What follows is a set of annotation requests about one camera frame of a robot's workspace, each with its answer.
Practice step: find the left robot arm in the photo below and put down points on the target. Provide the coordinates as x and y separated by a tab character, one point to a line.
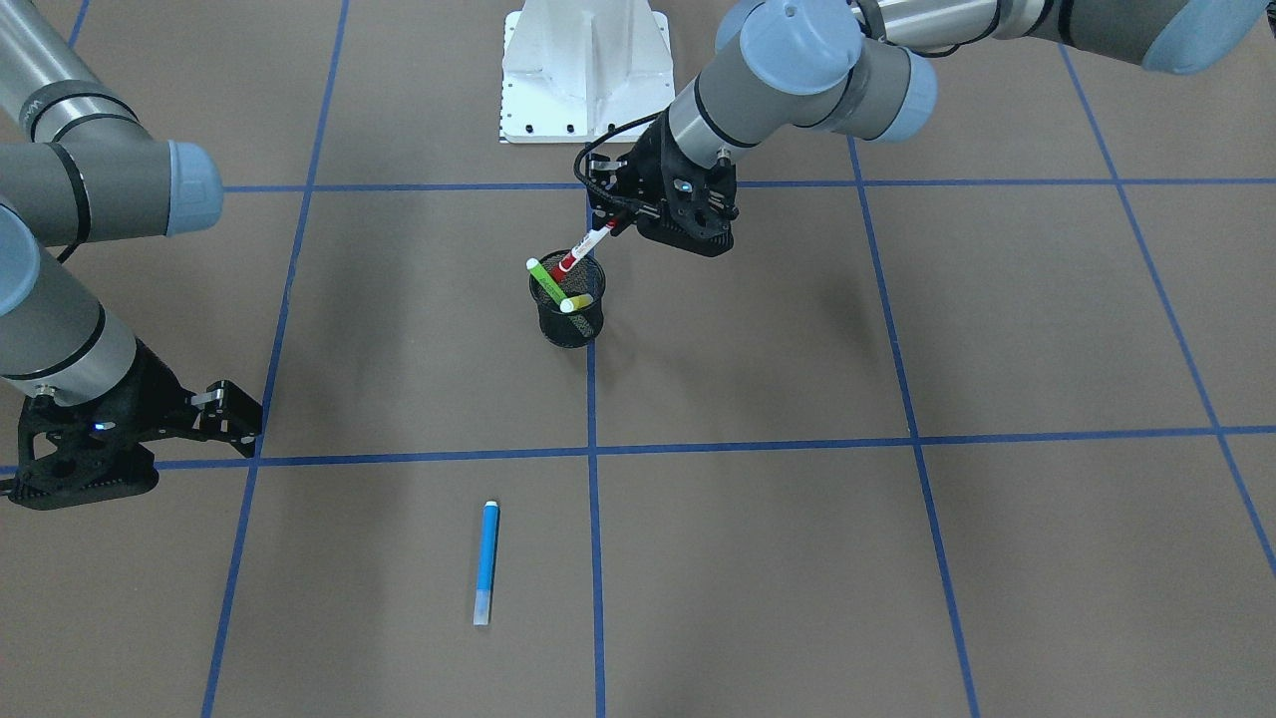
860	69

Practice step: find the red white marker pen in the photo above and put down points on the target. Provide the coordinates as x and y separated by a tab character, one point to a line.
580	250

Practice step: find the yellow highlighter pen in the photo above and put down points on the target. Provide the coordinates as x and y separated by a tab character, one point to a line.
575	303

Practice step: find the blue highlighter pen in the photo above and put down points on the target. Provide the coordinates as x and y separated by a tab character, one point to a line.
485	567

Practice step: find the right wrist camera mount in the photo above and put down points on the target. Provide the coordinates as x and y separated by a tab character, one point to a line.
70	456

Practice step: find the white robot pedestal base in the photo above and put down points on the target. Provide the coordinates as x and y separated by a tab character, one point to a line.
573	71

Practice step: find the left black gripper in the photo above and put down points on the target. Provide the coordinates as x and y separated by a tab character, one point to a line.
651	160

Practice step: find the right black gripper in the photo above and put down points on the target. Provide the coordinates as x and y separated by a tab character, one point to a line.
150	397

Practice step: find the black mesh pen holder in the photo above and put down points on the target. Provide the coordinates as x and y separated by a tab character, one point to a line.
575	319

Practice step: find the green highlighter pen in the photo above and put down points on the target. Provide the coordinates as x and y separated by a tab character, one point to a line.
544	280

